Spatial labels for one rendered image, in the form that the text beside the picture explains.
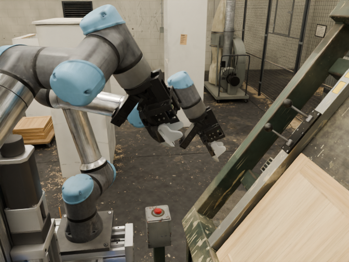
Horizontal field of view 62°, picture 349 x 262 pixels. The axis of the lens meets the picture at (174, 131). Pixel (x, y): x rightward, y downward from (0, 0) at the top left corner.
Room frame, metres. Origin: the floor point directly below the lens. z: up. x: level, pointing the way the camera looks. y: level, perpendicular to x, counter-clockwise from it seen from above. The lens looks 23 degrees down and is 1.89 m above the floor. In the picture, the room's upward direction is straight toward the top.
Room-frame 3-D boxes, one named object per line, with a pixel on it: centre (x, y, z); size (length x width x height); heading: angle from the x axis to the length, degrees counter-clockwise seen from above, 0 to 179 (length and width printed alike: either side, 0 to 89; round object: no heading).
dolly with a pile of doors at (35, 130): (3.95, 2.06, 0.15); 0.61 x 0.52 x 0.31; 7
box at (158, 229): (1.17, 0.08, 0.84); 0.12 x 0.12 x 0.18; 10
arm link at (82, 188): (0.94, 0.37, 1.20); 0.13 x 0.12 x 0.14; 162
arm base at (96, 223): (0.94, 0.37, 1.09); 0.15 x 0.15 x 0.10
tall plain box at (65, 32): (3.32, 1.07, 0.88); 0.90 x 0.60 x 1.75; 7
